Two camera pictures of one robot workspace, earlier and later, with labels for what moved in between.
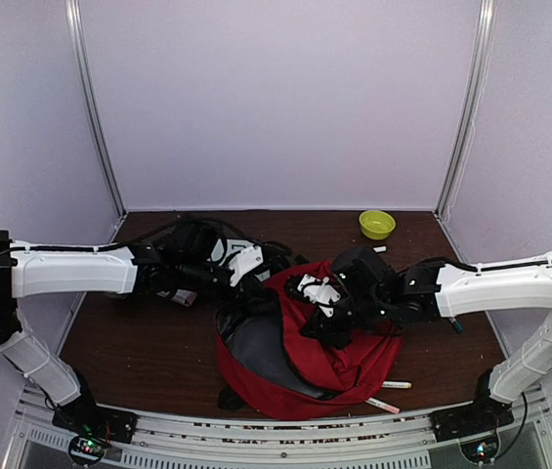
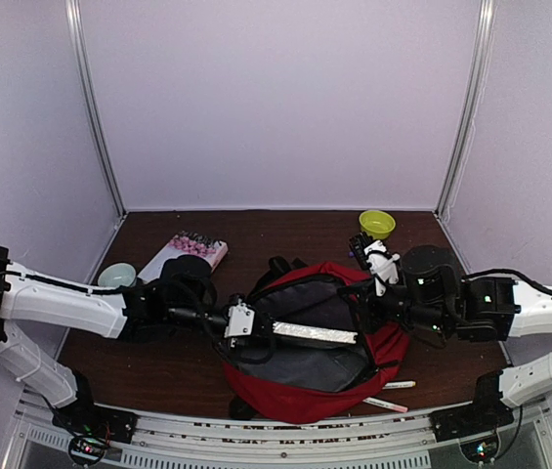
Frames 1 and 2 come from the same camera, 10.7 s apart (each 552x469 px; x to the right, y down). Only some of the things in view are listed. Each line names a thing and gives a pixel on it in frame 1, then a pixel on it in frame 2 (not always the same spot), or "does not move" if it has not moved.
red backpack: [267, 363] does not move
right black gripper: [325, 332] → [371, 302]
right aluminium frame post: [479, 82] does not move
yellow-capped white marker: [396, 384] does not move
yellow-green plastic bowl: [376, 225] does not move
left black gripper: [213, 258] → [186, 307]
